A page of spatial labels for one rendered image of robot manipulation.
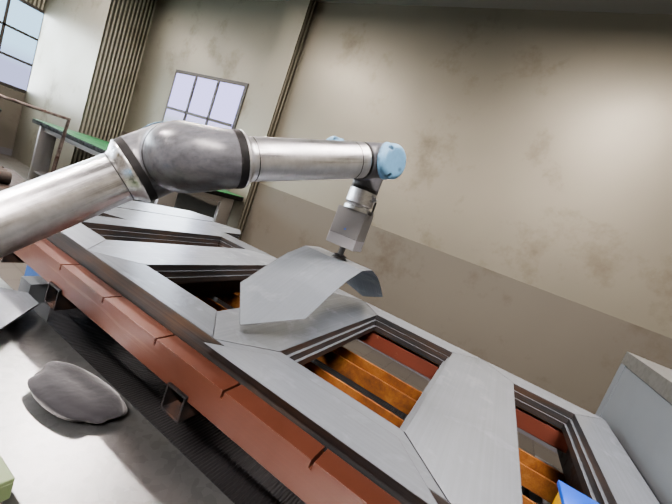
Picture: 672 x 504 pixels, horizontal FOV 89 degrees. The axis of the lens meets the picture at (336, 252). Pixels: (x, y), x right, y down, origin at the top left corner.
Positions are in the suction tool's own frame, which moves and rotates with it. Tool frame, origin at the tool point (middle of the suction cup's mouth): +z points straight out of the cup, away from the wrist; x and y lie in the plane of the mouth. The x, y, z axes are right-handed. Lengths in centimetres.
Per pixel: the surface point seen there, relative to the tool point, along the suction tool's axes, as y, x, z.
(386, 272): 43, -230, 28
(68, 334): 60, 27, 47
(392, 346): -18.6, -26.1, 22.8
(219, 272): 35.3, 2.8, 18.0
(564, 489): -57, 25, 13
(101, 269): 39, 37, 18
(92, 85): 543, -213, -55
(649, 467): -81, -10, 15
